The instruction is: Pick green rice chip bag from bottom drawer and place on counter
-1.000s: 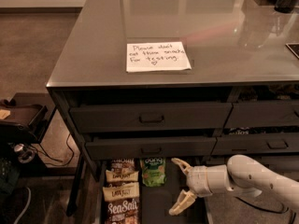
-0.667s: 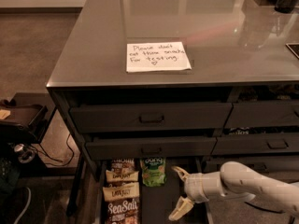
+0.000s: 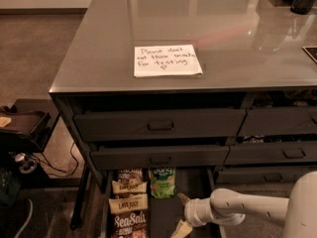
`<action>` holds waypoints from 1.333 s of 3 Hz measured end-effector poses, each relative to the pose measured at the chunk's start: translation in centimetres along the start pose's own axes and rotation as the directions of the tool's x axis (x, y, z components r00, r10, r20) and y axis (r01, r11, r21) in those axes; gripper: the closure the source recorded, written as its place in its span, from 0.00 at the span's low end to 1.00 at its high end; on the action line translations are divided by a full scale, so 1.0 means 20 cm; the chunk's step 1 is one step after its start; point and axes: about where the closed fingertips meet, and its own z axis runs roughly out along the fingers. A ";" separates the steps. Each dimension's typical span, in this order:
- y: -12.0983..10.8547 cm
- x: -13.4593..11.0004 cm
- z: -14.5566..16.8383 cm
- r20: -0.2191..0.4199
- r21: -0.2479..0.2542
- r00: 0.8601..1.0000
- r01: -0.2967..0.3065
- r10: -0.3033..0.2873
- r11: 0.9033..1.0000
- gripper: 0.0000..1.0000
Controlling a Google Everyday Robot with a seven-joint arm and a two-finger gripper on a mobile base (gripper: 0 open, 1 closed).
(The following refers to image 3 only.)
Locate black floor cable left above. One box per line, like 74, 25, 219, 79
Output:
33, 141, 80, 179

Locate cream Late July chip bag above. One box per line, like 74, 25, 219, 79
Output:
109, 194, 149, 214

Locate green rice chip bag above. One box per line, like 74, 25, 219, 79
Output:
149, 167, 176, 199

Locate top right drawer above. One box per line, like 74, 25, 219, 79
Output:
239, 107, 317, 136

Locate middle right drawer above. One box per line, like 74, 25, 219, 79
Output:
225, 141, 317, 166

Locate dark shoe with white sole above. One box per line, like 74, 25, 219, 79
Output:
0, 198, 33, 238

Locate bottom right drawer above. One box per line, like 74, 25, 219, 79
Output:
216, 166, 317, 184

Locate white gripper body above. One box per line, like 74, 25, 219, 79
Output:
184, 198, 213, 227

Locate top left drawer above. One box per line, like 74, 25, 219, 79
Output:
73, 109, 246, 142

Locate dark grey drawer cabinet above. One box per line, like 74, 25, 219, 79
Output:
51, 0, 317, 238

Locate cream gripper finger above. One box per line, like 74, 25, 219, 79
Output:
170, 220, 193, 238
177, 192, 190, 205

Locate silver round metal object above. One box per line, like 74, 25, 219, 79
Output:
14, 153, 38, 175

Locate open bottom left drawer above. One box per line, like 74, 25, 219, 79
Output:
100, 167, 227, 238

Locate middle left drawer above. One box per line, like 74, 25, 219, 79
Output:
91, 145, 229, 171

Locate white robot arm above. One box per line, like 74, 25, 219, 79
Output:
170, 172, 317, 238

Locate dark framed tablet on counter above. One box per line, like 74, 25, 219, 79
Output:
303, 46, 317, 63

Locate brown chip bag at back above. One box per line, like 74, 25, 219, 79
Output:
118, 169, 144, 184

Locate brown sea salt chip bag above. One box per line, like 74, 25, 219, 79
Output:
111, 210, 149, 238

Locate white handwritten paper note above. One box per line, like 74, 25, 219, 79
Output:
134, 45, 203, 77

